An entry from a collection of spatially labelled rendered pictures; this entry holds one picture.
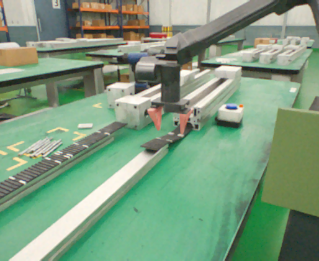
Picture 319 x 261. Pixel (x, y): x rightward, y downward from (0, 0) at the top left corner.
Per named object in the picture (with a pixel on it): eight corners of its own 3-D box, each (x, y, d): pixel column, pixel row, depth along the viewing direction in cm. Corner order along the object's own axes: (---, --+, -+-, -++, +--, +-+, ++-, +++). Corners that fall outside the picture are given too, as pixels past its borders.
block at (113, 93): (131, 110, 113) (130, 88, 109) (108, 107, 116) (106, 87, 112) (139, 104, 122) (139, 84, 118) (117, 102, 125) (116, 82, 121)
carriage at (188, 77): (183, 90, 123) (184, 76, 121) (162, 87, 128) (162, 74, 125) (194, 84, 136) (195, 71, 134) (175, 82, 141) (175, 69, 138)
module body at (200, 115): (199, 130, 91) (200, 107, 88) (173, 126, 95) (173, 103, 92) (240, 86, 158) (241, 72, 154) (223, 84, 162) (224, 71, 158)
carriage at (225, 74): (234, 84, 136) (236, 71, 133) (214, 82, 141) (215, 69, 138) (239, 79, 149) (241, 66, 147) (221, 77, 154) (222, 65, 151)
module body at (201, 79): (151, 122, 99) (151, 100, 96) (128, 118, 103) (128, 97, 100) (210, 83, 165) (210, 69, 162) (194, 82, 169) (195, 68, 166)
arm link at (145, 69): (180, 36, 72) (185, 56, 80) (142, 36, 76) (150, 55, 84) (170, 71, 68) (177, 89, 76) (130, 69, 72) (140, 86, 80)
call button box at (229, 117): (238, 128, 93) (240, 112, 90) (211, 124, 97) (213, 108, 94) (242, 122, 99) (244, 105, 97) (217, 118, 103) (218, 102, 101)
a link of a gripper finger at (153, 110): (156, 125, 86) (156, 97, 82) (177, 128, 83) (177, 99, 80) (147, 132, 80) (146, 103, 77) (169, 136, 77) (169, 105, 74)
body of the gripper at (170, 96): (159, 102, 82) (159, 78, 80) (190, 105, 78) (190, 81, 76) (150, 107, 77) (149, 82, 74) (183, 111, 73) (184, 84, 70)
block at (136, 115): (145, 131, 90) (144, 105, 87) (115, 125, 96) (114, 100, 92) (157, 123, 98) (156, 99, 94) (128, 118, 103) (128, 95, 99)
